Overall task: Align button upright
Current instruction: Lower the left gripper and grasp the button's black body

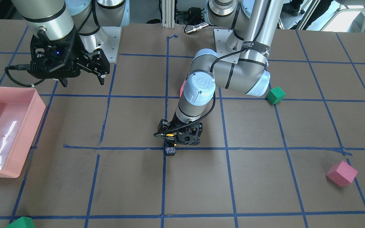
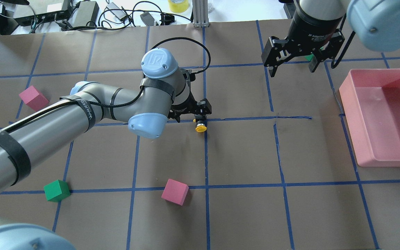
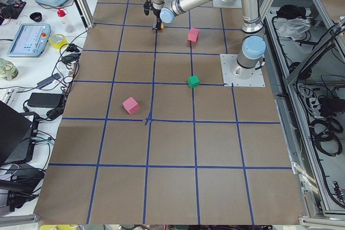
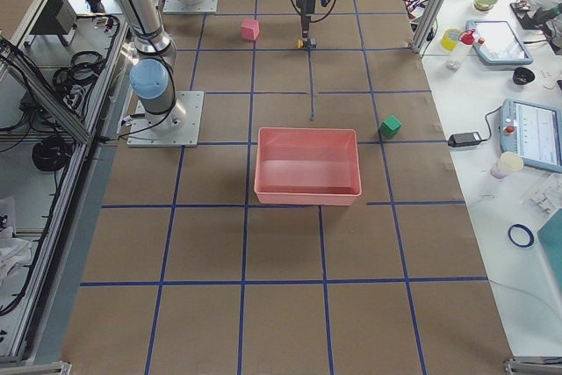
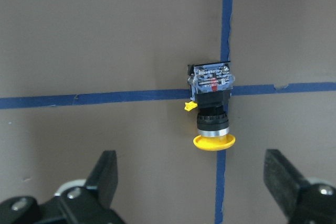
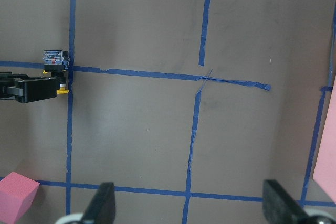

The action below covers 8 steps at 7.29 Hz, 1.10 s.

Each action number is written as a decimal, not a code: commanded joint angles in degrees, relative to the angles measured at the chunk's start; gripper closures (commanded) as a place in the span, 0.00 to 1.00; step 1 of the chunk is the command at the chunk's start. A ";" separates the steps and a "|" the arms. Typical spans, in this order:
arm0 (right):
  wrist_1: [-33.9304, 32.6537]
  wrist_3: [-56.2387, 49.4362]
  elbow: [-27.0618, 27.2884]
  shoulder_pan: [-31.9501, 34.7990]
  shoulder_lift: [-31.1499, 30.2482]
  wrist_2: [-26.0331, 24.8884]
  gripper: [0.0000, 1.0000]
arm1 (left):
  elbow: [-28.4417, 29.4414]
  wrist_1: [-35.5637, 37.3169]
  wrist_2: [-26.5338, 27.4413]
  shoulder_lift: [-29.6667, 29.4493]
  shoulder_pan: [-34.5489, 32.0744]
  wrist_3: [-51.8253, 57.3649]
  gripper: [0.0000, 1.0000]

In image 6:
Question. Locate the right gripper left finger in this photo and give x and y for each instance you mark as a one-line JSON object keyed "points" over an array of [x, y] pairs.
{"points": [[101, 209]]}

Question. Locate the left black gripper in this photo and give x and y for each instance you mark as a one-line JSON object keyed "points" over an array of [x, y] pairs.
{"points": [[29, 89]]}

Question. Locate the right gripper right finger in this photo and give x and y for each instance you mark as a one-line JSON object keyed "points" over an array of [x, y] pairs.
{"points": [[279, 207]]}

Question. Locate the pink plastic bin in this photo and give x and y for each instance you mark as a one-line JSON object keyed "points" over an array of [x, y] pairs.
{"points": [[324, 171]]}

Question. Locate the pink foam cube near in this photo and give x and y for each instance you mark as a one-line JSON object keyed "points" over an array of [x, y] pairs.
{"points": [[17, 195]]}

